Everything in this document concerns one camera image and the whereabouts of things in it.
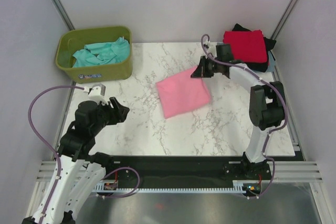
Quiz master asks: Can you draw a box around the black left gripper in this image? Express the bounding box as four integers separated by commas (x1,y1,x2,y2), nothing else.
91,96,130,135

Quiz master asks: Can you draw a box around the teal t shirt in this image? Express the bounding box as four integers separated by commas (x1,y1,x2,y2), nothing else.
72,37,131,68

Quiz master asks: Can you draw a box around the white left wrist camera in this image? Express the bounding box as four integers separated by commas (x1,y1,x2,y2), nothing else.
83,84,108,105

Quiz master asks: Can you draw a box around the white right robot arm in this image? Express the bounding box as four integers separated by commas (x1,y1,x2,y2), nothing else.
191,42,288,179

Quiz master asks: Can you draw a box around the aluminium extrusion rail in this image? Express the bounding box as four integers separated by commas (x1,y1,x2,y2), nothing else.
36,161,322,183

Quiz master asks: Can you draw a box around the right aluminium frame post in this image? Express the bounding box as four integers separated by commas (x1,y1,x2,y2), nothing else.
271,0,299,40

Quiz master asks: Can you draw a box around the olive green plastic bin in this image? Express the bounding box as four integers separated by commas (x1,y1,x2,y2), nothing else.
55,26,133,83

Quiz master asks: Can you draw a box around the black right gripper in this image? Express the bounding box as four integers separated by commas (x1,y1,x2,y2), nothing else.
192,56,222,78

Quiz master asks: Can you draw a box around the pink t shirt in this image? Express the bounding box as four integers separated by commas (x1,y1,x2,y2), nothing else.
156,67,211,119

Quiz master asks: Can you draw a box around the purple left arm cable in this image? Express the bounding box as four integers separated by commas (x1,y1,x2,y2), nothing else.
27,85,140,224

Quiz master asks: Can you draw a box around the white slotted cable duct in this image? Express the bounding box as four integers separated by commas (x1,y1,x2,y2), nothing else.
92,182,246,195

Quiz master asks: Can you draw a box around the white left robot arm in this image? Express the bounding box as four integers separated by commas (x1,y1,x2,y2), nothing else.
23,97,130,223

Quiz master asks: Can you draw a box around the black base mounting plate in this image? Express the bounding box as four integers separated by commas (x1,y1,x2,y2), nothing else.
107,156,271,188

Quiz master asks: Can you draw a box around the black folded t shirt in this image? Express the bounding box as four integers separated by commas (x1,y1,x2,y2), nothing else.
231,24,276,72

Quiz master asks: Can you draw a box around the red folded t shirt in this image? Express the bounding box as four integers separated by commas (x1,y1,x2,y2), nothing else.
223,30,267,63

